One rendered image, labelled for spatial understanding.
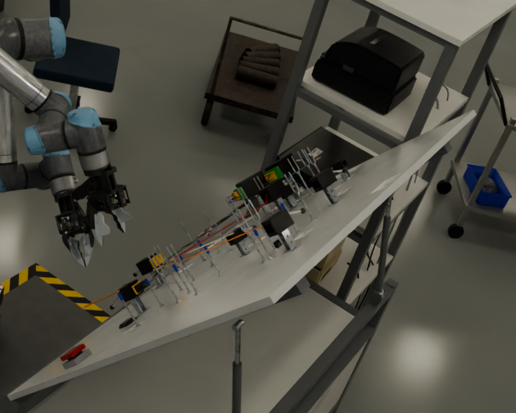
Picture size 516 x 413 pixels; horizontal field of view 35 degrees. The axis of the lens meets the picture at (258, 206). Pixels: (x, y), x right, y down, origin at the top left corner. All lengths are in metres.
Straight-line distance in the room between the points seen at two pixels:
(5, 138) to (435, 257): 3.05
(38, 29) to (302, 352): 1.32
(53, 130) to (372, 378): 2.31
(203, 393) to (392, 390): 1.59
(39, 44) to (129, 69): 3.32
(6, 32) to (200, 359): 1.14
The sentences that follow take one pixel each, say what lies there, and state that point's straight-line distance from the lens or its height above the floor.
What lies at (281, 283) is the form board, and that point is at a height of 1.69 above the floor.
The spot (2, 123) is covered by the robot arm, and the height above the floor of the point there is 1.39.
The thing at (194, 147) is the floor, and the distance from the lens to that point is 5.06.
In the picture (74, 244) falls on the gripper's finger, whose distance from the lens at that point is 2.40.
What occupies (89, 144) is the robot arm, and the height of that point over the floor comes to 1.54.
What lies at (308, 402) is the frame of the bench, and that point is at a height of 0.80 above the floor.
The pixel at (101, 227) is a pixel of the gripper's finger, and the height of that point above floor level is 1.33.
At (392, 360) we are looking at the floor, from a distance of 4.14.
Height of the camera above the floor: 2.73
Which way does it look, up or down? 35 degrees down
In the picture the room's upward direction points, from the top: 18 degrees clockwise
